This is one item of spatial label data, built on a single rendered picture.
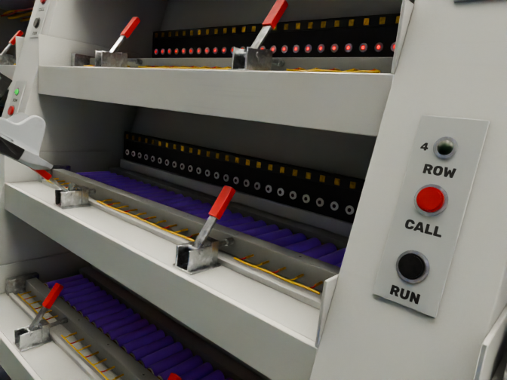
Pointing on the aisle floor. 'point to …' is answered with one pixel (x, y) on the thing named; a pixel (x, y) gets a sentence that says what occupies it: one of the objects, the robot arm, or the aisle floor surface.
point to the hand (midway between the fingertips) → (37, 166)
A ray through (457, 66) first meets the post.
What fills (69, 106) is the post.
